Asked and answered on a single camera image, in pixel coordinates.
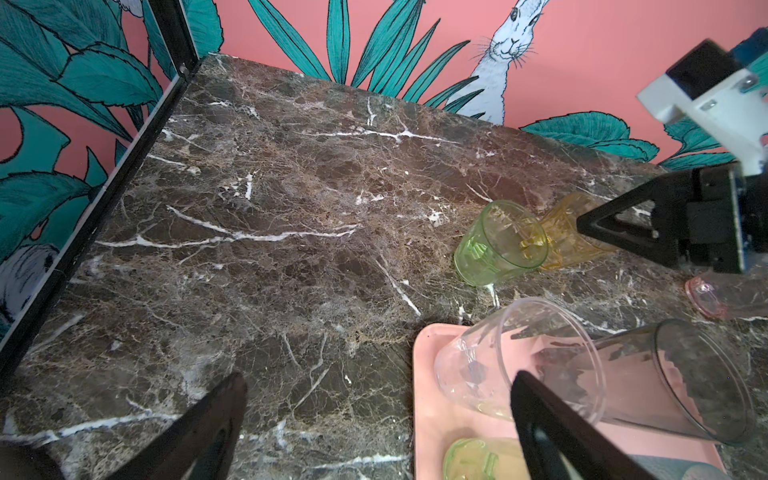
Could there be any green short glass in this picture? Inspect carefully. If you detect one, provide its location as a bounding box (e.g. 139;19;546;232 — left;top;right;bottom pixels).
453;200;549;287

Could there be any pink glass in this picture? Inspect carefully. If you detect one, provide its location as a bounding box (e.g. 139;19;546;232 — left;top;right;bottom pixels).
685;272;767;320

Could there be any clear glass tumbler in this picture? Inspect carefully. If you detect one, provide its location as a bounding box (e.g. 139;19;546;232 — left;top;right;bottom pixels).
434;297;607;424

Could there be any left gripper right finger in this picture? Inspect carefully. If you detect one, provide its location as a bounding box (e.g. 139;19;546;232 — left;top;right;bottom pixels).
510;370;652;479

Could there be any pink square tray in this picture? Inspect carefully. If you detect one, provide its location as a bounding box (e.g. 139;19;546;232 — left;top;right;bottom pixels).
413;323;724;479

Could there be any yellow short glass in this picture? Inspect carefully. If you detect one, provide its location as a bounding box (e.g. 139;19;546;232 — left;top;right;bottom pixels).
541;192;618;270

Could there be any light green tall glass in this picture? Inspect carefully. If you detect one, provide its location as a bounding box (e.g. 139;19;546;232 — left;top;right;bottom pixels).
442;438;530;480

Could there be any left black frame post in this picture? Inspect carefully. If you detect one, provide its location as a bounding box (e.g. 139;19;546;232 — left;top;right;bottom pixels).
1;1;223;383

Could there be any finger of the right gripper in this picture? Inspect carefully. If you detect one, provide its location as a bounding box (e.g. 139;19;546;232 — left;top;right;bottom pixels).
577;176;681;267

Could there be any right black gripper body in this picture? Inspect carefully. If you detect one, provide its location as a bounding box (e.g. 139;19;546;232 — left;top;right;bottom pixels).
650;162;767;274

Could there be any teal wine glass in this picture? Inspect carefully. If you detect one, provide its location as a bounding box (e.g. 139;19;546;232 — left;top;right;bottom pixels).
630;455;731;480

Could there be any dark brown glass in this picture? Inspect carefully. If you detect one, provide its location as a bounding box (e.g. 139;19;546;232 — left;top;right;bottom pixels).
533;318;758;446

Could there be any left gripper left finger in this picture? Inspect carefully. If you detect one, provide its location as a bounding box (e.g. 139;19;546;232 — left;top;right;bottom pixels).
109;372;248;479

